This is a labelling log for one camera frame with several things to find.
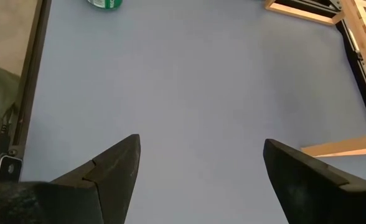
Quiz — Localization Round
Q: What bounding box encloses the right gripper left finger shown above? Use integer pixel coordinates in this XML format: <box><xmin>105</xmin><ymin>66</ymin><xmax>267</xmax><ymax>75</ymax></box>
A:
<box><xmin>0</xmin><ymin>133</ymin><xmax>141</xmax><ymax>224</ymax></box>

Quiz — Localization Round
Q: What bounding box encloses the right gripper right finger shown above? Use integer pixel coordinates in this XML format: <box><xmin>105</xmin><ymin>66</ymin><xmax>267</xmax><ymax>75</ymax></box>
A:
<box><xmin>263</xmin><ymin>138</ymin><xmax>366</xmax><ymax>224</ymax></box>

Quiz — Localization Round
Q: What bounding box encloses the wooden slatted shelf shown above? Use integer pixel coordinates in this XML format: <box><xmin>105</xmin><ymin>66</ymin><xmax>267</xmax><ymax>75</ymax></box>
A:
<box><xmin>263</xmin><ymin>0</ymin><xmax>366</xmax><ymax>158</ymax></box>

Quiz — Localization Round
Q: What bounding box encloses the green Sprite can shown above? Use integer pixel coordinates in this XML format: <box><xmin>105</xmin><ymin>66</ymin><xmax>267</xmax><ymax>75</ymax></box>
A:
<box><xmin>87</xmin><ymin>0</ymin><xmax>123</xmax><ymax>10</ymax></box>

